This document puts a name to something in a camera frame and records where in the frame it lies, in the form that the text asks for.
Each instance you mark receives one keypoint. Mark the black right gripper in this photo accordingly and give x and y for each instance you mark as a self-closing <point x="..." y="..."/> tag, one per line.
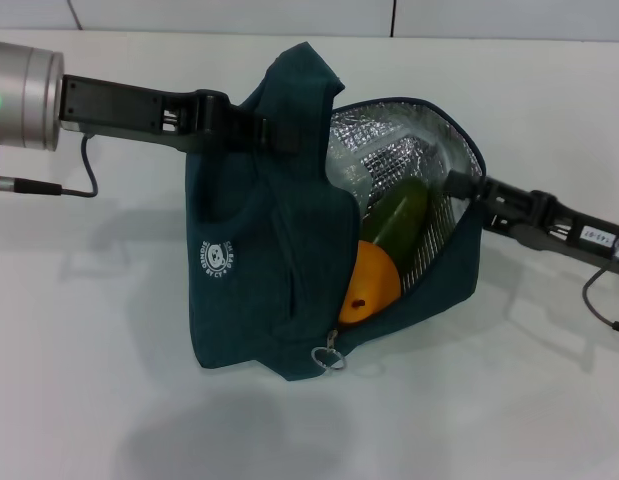
<point x="549" y="220"/>

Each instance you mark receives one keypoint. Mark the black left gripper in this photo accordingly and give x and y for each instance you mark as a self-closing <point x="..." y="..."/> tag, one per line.
<point x="114" y="110"/>

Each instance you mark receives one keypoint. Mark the green cucumber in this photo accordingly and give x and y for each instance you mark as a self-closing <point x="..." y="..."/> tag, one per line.
<point x="401" y="220"/>

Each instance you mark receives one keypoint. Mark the orange yellow pear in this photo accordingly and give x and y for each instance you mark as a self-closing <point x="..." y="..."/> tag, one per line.
<point x="371" y="285"/>

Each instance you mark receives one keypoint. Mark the teal insulated lunch bag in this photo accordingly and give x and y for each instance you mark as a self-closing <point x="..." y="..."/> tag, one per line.
<point x="249" y="280"/>

